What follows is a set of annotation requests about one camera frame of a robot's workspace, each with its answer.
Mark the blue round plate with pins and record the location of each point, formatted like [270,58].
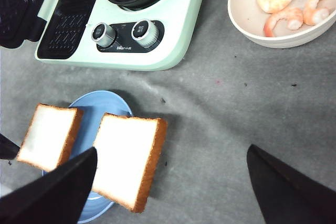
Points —
[94,105]

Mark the silver control knob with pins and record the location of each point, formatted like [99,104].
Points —
[145,33]
[103,35]

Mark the bread slice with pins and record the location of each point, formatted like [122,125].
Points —
[128,150]
[50,136]

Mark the left silver control knob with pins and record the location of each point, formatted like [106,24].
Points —
[103,35]

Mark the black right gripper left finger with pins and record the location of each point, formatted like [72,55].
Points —
[57,197]

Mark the mint green breakfast maker base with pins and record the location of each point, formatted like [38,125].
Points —
[67,36]

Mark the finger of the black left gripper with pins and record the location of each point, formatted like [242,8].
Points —
[8,149]

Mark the breakfast maker hinged lid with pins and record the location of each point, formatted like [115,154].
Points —
[20,21]

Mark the beige ribbed bowl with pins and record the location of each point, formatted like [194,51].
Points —
[249,19]

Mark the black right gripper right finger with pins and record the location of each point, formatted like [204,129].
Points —
[286,195]

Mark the right silver control knob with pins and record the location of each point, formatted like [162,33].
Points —
[145,33]

